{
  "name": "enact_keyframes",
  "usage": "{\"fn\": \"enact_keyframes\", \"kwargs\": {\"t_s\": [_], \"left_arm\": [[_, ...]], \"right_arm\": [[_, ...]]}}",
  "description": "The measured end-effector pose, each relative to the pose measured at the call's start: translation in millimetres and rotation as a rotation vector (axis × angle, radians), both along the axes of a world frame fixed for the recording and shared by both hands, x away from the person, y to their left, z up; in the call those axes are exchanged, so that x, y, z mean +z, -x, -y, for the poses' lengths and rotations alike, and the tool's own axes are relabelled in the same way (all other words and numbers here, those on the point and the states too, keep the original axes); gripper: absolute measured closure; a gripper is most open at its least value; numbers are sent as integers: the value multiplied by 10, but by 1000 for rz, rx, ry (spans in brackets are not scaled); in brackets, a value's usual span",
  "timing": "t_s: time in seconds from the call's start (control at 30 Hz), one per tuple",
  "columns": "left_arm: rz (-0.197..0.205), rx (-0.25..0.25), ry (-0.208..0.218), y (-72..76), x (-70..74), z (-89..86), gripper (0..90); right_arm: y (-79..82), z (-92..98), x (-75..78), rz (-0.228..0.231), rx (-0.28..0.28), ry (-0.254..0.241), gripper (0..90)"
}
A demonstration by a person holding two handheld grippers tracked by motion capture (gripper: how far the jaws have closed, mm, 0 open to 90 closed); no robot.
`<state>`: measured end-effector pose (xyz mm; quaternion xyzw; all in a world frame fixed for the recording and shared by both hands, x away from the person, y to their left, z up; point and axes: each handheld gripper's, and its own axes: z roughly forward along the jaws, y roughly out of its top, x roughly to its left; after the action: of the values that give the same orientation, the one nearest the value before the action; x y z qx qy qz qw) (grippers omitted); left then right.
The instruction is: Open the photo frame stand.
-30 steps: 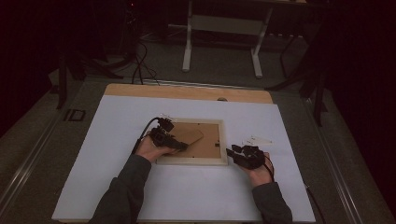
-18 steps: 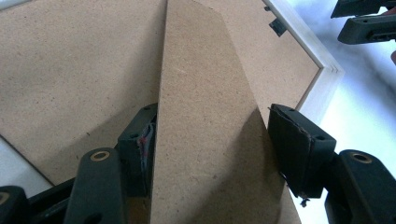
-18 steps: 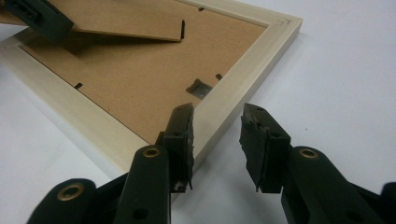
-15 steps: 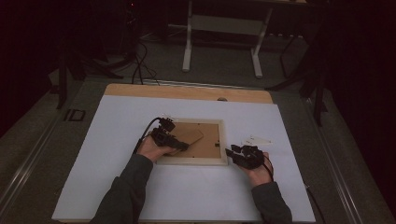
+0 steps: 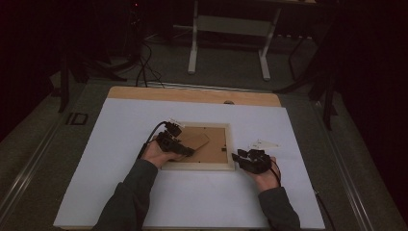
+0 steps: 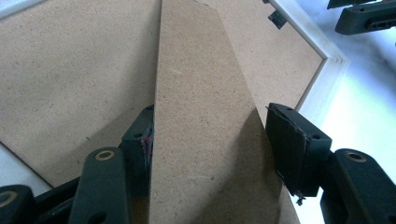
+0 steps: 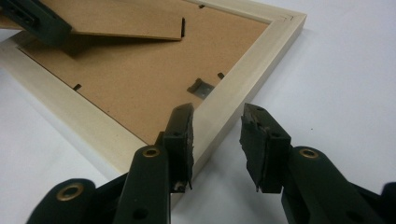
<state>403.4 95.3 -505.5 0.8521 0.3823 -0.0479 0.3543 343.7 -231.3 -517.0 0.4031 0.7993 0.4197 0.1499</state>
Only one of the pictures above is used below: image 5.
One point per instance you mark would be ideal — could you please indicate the person's right hand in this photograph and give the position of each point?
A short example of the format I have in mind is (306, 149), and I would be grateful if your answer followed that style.
(269, 181)

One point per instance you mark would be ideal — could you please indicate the white metal desk frame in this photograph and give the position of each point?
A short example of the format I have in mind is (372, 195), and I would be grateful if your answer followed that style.
(231, 27)

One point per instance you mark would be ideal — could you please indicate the wooden picture frame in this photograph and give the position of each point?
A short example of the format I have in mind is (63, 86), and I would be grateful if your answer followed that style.
(215, 144)

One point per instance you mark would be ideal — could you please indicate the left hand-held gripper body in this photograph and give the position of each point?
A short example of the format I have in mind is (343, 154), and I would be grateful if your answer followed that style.
(168, 138)

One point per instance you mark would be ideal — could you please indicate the white table cover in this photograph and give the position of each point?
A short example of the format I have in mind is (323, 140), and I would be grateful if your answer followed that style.
(122, 122)

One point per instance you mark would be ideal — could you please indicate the black metal stand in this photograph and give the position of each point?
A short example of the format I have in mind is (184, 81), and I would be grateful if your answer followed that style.
(65, 80)
(328, 96)

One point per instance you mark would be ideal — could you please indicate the person's left hand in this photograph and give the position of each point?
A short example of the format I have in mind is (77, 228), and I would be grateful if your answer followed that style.
(157, 155)

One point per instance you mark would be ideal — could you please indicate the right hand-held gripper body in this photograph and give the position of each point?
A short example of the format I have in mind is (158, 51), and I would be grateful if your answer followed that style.
(258, 162)

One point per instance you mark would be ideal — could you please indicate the metal floor rail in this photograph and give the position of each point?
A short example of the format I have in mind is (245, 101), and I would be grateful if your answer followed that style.
(349, 166)
(29, 173)

